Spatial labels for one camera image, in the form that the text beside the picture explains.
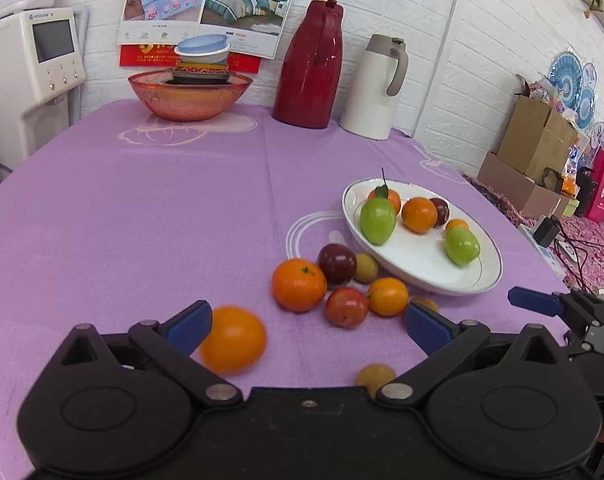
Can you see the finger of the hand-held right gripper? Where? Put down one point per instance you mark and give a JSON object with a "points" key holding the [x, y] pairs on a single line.
{"points": [[532, 299]]}

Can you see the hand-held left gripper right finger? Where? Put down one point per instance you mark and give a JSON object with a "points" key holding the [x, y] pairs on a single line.
{"points": [[427, 327]]}

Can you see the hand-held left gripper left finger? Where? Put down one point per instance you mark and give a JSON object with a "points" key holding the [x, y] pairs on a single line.
{"points": [[189, 325]]}

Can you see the plain round orange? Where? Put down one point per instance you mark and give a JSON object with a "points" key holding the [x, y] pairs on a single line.
{"points": [[236, 340], [418, 215]]}

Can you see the white plate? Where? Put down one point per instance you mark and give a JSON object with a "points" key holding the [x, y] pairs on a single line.
{"points": [[422, 260]]}

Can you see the small red apple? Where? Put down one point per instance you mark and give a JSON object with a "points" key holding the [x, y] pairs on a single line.
{"points": [[346, 307]]}

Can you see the yellow-green kiwi fruit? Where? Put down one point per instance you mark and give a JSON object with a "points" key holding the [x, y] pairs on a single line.
{"points": [[368, 269]]}

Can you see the green mango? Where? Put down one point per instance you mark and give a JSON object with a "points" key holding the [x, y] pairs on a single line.
{"points": [[462, 246], [378, 220]]}

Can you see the dark red plum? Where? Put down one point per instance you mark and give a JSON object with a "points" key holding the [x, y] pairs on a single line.
{"points": [[337, 264], [442, 212]]}

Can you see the orange with stem nub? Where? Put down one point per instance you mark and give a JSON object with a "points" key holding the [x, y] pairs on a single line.
{"points": [[299, 285]]}

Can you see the orange with green leaf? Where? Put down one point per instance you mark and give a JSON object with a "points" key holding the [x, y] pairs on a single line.
{"points": [[393, 199]]}

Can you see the white power strip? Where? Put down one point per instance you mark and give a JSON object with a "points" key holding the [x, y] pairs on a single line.
{"points": [[547, 260]]}

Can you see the black power adapter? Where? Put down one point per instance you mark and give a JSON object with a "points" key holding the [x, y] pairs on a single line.
{"points": [[547, 232]]}

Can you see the purple patterned cloth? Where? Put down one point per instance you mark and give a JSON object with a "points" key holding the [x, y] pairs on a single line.
{"points": [[602, 250]]}

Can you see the flat cardboard box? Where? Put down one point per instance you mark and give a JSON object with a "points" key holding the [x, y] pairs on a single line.
{"points": [[512, 185]]}

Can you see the purple tablecloth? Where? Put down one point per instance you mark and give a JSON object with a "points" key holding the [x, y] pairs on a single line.
{"points": [[156, 210]]}

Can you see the tall cardboard box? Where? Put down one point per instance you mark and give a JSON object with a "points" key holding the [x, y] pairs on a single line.
{"points": [[534, 135]]}

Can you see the blue patterned plates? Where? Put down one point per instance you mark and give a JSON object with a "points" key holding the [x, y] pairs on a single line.
{"points": [[569, 80]]}

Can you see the red glass bowl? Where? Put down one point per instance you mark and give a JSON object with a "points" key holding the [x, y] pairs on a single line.
{"points": [[189, 102]]}

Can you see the white thermos jug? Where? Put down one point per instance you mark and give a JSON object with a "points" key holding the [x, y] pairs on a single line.
{"points": [[369, 95]]}

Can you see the stack of dark dishes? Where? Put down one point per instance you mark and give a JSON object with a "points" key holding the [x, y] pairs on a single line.
{"points": [[199, 75]]}

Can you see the red paper poster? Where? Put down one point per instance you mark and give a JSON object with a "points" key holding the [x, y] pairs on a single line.
{"points": [[136, 55]]}

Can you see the white bowl with blue lid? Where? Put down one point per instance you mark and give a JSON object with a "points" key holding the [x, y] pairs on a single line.
{"points": [[201, 50]]}

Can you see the red thermos jug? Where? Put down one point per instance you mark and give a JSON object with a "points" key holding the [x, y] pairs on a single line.
{"points": [[307, 70]]}

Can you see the white water dispenser with screen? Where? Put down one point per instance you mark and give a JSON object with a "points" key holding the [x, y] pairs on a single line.
{"points": [[26, 75]]}

